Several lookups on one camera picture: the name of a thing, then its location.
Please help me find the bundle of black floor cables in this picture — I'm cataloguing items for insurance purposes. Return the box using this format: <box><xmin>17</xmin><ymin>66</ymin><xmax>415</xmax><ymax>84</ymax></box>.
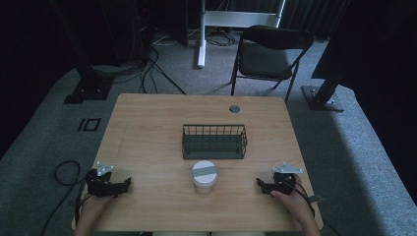
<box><xmin>91</xmin><ymin>29</ymin><xmax>188</xmax><ymax>96</ymax></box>

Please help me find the black metal stand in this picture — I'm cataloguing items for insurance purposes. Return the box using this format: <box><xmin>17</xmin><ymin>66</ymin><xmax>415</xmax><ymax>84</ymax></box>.
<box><xmin>48</xmin><ymin>0</ymin><xmax>116</xmax><ymax>105</ymax></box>
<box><xmin>300</xmin><ymin>0</ymin><xmax>352</xmax><ymax>113</ymax></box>

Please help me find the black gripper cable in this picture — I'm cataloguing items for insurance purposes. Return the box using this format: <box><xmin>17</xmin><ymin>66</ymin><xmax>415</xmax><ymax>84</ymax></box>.
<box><xmin>282</xmin><ymin>179</ymin><xmax>317</xmax><ymax>218</ymax></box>
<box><xmin>39</xmin><ymin>159</ymin><xmax>90</xmax><ymax>236</ymax></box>

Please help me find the person's right hand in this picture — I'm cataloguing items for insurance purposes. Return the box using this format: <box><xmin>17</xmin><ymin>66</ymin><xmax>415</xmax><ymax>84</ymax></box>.
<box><xmin>269</xmin><ymin>173</ymin><xmax>315</xmax><ymax>228</ymax></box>

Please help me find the dark curtain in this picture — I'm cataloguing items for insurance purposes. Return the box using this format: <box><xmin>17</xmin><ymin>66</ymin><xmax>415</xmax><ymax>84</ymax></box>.
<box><xmin>280</xmin><ymin>0</ymin><xmax>349</xmax><ymax>41</ymax></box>

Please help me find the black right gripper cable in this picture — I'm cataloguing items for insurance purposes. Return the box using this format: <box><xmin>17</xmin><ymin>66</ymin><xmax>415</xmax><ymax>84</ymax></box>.
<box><xmin>282</xmin><ymin>179</ymin><xmax>317</xmax><ymax>218</ymax></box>

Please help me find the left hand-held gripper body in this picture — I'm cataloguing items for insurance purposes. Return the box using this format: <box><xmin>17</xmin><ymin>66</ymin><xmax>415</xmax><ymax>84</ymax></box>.
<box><xmin>85</xmin><ymin>160</ymin><xmax>116</xmax><ymax>199</ymax></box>

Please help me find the person's left hand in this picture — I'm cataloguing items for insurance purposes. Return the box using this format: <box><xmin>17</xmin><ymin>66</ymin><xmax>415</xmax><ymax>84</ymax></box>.
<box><xmin>79</xmin><ymin>192</ymin><xmax>115</xmax><ymax>224</ymax></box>

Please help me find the black folding chair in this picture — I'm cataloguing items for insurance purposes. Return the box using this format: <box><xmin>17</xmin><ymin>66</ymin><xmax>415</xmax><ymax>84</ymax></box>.
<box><xmin>230</xmin><ymin>25</ymin><xmax>315</xmax><ymax>104</ymax></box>

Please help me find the white desk frame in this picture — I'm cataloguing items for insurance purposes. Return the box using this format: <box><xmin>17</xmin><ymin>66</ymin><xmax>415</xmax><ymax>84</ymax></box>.
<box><xmin>197</xmin><ymin>0</ymin><xmax>287</xmax><ymax>69</ymax></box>

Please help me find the dark wire basket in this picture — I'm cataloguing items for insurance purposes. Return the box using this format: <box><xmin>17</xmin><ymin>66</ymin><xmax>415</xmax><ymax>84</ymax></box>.
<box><xmin>181</xmin><ymin>123</ymin><xmax>249</xmax><ymax>160</ymax></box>

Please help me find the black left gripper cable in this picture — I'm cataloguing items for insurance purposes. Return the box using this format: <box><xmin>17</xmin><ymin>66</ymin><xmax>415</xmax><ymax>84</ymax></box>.
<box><xmin>39</xmin><ymin>159</ymin><xmax>90</xmax><ymax>236</ymax></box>

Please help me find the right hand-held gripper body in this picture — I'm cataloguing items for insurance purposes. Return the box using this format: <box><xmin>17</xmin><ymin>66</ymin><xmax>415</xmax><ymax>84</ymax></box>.
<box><xmin>268</xmin><ymin>161</ymin><xmax>304</xmax><ymax>197</ymax></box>

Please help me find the white tape roll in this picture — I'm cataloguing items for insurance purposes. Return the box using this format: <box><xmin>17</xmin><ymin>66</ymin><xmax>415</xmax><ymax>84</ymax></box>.
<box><xmin>191</xmin><ymin>159</ymin><xmax>219</xmax><ymax>195</ymax></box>

